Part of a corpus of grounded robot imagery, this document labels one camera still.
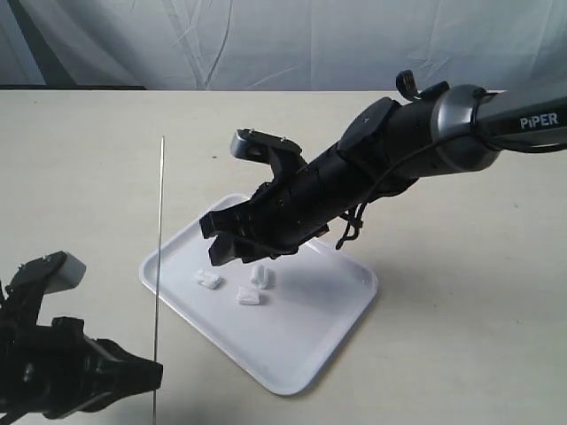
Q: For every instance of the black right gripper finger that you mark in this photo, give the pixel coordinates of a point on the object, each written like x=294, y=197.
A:
x=226, y=248
x=236, y=220

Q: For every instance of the white foam piece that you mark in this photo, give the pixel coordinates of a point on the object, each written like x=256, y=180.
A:
x=207, y=279
x=248, y=296
x=262, y=278

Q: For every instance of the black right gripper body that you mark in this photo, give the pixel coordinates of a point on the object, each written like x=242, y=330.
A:
x=282, y=215

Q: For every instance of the thin metal skewer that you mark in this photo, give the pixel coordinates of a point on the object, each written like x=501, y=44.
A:
x=158, y=269

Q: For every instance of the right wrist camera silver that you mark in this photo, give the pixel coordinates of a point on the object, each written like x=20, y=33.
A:
x=281, y=154

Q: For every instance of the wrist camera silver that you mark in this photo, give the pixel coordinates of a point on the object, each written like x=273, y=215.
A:
x=59, y=271
x=281, y=154

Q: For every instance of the grey backdrop cloth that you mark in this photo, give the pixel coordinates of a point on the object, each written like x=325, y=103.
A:
x=279, y=45

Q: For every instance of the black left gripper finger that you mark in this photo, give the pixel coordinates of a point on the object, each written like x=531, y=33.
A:
x=129, y=372
x=106, y=394

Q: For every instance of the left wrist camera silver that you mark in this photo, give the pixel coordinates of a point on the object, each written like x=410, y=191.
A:
x=59, y=271

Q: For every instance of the white rectangular plastic tray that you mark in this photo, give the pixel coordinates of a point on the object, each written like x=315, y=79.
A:
x=317, y=297

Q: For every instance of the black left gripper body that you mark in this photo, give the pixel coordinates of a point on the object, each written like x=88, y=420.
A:
x=52, y=370

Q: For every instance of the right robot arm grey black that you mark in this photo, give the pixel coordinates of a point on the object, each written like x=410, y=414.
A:
x=385, y=150

